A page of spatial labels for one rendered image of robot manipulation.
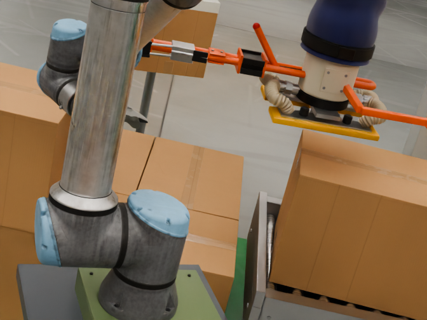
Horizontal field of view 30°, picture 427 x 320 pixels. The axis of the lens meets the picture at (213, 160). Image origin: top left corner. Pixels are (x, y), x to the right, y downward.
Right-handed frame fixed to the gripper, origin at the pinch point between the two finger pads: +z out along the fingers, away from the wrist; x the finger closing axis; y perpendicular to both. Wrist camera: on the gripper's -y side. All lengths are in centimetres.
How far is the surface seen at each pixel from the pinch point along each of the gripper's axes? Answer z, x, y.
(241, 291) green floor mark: -39, -44, 165
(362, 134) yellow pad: 12, -69, 45
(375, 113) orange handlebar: 20, -67, 30
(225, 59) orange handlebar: -25, -49, 23
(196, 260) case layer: -11, -14, 80
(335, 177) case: 11, -58, 57
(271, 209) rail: -25, -57, 105
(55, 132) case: -46, 2, 30
